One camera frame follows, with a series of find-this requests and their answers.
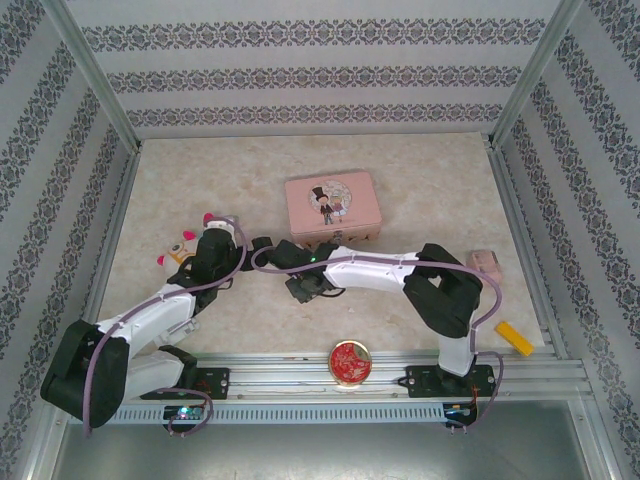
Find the pink tin box with cartoon couple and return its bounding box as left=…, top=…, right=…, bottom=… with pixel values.
left=283, top=168, right=384, bottom=249

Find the colourful plush toy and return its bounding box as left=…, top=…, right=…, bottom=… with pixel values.
left=156, top=212, right=224, bottom=274

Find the round red and gold tin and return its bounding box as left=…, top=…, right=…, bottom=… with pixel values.
left=327, top=339, right=372, bottom=387

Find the grey sheet metal tray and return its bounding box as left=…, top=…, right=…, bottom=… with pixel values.
left=29, top=399, right=614, bottom=480

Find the small pink plastic toy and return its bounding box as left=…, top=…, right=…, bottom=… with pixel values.
left=466, top=248, right=505, bottom=282

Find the yellow block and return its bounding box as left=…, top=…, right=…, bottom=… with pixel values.
left=493, top=320, right=535, bottom=358

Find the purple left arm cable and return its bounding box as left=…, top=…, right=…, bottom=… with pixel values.
left=82, top=214, right=251, bottom=439

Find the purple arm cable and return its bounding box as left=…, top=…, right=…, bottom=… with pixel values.
left=82, top=214, right=251, bottom=439
left=251, top=248, right=506, bottom=436

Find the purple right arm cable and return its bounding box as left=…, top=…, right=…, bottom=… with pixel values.
left=251, top=248, right=506, bottom=436

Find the aluminium mounting rail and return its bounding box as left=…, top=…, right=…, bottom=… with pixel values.
left=124, top=349, right=594, bottom=404

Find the aluminium side rail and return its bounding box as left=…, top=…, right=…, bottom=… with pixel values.
left=69, top=144, right=144, bottom=364
left=487, top=142, right=569, bottom=360

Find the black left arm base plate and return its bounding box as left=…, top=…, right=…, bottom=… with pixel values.
left=141, top=367, right=231, bottom=401

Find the slotted grey cable duct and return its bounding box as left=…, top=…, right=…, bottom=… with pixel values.
left=107, top=402, right=446, bottom=426

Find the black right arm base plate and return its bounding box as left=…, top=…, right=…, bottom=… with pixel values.
left=404, top=363, right=495, bottom=400

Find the aluminium frame post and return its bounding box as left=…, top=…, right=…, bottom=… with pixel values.
left=39, top=0, right=143, bottom=151
left=487, top=0, right=586, bottom=149

